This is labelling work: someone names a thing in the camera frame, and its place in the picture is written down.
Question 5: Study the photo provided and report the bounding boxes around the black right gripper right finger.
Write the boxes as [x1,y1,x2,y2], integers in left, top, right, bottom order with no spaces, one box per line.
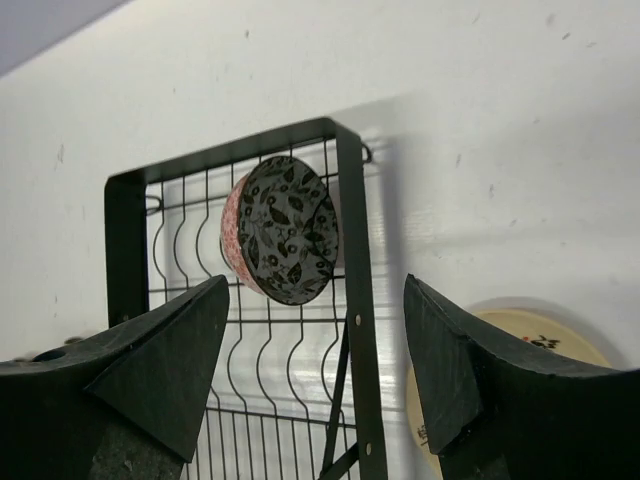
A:
[404,275,639,479]

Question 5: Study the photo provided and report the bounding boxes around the cream plate small motifs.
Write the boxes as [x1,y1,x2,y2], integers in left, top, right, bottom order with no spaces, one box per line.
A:
[405,306,612,479]

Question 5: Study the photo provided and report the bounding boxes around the black wire dish rack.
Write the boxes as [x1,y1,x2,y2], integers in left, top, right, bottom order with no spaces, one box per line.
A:
[104,117,389,479]

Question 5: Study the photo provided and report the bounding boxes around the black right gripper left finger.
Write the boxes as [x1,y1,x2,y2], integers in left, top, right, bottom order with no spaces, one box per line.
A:
[1,275,230,479]

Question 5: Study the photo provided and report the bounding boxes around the pink floral small bowl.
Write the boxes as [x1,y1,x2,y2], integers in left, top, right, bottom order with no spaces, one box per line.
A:
[220,155,339,306]

